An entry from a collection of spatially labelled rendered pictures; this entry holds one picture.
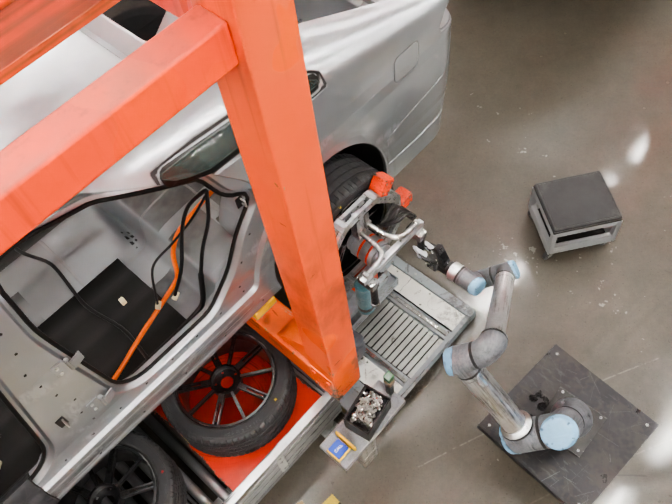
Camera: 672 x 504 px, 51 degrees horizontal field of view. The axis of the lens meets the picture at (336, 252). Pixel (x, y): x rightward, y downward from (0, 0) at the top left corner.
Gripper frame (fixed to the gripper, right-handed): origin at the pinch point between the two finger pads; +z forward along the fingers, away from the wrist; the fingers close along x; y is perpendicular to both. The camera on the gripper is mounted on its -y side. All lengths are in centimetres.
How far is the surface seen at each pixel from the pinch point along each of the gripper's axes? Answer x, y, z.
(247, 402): -102, 56, 30
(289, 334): -71, 9, 19
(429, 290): 17, 76, 5
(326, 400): -77, 44, -5
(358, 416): -76, 26, -27
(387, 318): -12, 77, 12
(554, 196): 98, 49, -21
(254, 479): -127, 44, -5
